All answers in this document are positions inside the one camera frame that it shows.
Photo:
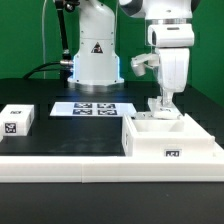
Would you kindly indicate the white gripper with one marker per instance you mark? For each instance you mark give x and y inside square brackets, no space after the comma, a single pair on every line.
[172,72]

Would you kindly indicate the white cabinet door panel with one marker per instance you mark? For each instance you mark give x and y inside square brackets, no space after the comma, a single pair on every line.
[143,116]
[159,111]

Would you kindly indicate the white cabinet body box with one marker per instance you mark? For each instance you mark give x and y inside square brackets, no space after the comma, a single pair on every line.
[181,138]

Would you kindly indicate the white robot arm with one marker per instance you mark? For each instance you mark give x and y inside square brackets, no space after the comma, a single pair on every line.
[159,31]

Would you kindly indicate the white cabinet top block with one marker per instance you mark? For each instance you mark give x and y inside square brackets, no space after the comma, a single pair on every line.
[16,119]

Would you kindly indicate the white base marker plate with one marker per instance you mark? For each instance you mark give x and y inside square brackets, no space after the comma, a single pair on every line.
[92,109]

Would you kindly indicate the white L-shaped obstacle frame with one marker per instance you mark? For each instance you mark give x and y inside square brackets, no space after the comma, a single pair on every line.
[86,169]

